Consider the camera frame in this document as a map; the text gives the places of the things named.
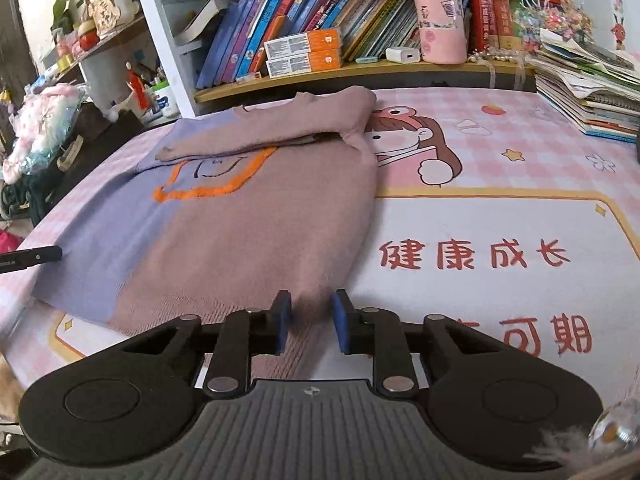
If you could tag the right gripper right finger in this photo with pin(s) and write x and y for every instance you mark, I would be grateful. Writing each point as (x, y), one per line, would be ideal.
(377, 333)

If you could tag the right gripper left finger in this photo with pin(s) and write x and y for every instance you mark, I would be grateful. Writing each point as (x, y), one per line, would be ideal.
(233, 343)

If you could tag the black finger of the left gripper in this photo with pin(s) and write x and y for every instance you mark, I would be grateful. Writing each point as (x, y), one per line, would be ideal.
(24, 259)

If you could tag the pink and purple sweater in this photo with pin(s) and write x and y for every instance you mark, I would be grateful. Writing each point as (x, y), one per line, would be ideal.
(220, 216)

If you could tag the orange white medicine box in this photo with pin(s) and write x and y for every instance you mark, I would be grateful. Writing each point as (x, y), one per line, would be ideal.
(305, 63)
(305, 42)

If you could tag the white charger block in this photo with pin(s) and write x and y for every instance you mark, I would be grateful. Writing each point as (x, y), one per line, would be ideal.
(403, 55)

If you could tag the wooden bookshelf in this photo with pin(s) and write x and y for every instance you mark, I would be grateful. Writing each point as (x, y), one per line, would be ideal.
(213, 51)

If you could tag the stack of papers and books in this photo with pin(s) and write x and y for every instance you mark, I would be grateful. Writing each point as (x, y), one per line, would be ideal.
(594, 88)

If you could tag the pink cartoon cup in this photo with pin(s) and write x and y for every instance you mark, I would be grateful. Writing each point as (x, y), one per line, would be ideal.
(441, 30)

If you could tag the colourful flower ornament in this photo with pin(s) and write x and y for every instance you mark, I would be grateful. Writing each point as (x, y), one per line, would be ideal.
(565, 19)

